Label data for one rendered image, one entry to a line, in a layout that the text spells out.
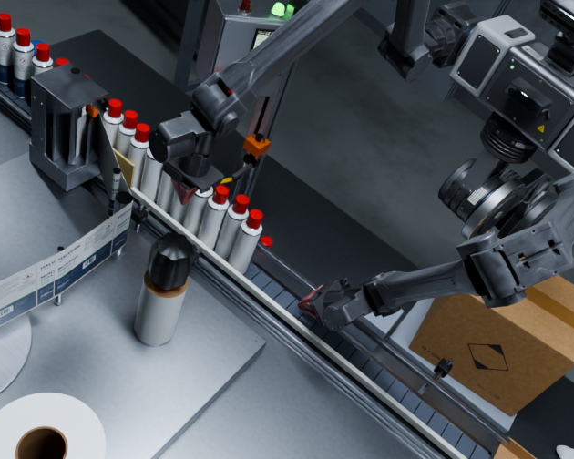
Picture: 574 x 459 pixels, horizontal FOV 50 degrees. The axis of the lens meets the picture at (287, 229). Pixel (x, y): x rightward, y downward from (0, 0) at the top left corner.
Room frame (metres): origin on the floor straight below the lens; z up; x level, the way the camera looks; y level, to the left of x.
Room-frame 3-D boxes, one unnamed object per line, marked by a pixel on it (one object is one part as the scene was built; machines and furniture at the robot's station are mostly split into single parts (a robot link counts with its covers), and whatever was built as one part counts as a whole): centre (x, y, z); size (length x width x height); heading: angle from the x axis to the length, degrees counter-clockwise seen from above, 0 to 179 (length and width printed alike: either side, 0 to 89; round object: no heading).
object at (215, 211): (1.03, 0.17, 0.98); 0.05 x 0.05 x 0.20
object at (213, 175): (0.85, 0.21, 1.30); 0.10 x 0.07 x 0.07; 70
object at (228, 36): (1.15, 0.23, 1.38); 0.17 x 0.10 x 0.19; 126
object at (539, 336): (1.09, -0.58, 0.99); 0.30 x 0.24 x 0.27; 76
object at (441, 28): (1.39, -0.13, 1.45); 0.09 x 0.08 x 0.12; 59
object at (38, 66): (1.25, 0.76, 0.98); 0.05 x 0.05 x 0.20
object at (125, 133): (1.14, 0.46, 0.98); 0.05 x 0.05 x 0.20
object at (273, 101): (1.18, 0.15, 1.17); 0.04 x 0.04 x 0.67; 70
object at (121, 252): (0.90, 0.35, 0.97); 0.05 x 0.05 x 0.19
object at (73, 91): (1.08, 0.59, 1.14); 0.14 x 0.11 x 0.01; 70
